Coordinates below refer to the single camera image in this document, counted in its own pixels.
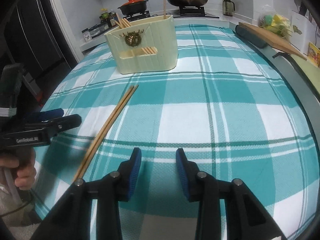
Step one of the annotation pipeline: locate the condiment bottles group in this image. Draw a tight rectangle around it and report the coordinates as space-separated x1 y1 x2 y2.
99 8 117 28

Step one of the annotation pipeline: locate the black pot orange lid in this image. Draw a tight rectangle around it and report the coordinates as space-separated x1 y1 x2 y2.
118 0 148 16

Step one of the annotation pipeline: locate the teal plaid tablecloth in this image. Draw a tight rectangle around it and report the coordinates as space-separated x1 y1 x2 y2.
33 24 319 239

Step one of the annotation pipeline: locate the black gas stove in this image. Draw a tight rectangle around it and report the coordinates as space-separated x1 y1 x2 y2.
125 7 220 22

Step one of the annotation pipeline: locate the dark glass kettle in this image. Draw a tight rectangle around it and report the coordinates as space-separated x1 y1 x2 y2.
222 0 235 17

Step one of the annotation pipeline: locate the wooden chopstick diagonal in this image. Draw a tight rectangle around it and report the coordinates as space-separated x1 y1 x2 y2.
117 15 127 28

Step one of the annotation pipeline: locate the person's left hand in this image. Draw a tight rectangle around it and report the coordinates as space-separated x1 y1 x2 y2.
1 148 36 191

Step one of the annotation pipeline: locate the green mat black rim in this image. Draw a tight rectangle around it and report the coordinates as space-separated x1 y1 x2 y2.
272 52 319 101

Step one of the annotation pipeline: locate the wooden chopstick long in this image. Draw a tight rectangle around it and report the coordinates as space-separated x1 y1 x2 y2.
163 0 167 20

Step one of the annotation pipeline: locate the black refrigerator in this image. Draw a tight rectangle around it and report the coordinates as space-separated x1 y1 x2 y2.
4 0 77 87

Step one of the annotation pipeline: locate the bag of colourful sponges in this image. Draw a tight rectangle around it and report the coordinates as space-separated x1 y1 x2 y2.
258 5 293 41

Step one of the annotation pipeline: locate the yellow seasoning packet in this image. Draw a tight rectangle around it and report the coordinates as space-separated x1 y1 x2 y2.
307 42 320 67

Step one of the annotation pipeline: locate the cream chopstick holder box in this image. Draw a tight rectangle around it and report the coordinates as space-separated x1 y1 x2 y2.
105 15 178 74

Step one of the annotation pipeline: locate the wooden cutting board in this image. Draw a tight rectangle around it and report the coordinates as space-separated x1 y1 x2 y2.
239 22 306 60

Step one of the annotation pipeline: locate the white utensil holder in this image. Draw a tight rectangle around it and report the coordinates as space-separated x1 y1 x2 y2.
290 0 316 55

